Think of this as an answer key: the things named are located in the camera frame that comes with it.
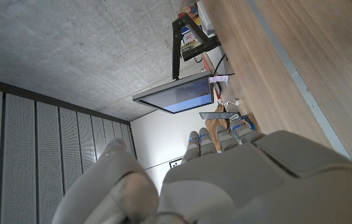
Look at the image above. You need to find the white paper tag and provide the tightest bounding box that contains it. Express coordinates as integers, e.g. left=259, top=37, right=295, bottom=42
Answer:
left=208, top=74, right=229, bottom=85

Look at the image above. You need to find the flat white box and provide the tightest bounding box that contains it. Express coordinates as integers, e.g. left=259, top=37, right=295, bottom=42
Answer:
left=196, top=0, right=217, bottom=37

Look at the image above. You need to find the black monitor cable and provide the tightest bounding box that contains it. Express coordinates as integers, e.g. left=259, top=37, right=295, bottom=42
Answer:
left=212, top=53, right=236, bottom=77

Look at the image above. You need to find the small printed card box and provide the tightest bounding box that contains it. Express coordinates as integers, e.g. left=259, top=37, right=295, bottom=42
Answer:
left=236, top=113, right=257, bottom=131

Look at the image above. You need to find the silver laptop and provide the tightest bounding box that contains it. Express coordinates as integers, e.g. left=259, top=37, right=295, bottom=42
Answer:
left=198, top=111, right=241, bottom=121

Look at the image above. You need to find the flat computer monitor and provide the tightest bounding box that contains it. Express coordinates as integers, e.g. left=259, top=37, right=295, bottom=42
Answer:
left=132, top=70, right=216, bottom=114

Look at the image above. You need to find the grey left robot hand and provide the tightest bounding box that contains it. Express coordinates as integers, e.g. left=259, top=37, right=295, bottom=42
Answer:
left=50, top=119, right=352, bottom=224

